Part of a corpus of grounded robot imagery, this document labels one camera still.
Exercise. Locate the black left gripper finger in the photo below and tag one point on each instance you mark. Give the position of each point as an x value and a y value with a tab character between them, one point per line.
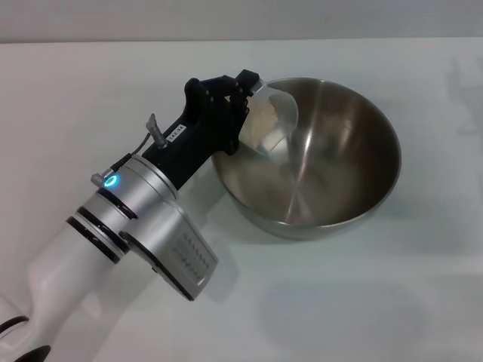
237	84
235	124

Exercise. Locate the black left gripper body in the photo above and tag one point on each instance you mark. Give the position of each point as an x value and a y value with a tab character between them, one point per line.
192	128

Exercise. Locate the beige rice grains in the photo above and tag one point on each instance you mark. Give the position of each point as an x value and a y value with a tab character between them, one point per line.
269	109

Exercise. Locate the clear plastic measuring cup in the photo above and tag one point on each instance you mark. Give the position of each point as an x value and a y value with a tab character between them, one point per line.
277	134

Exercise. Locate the stainless steel mixing bowl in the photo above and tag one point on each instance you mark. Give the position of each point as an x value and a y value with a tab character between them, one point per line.
339	169

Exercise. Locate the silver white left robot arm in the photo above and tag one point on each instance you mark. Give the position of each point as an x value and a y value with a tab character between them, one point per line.
151	226

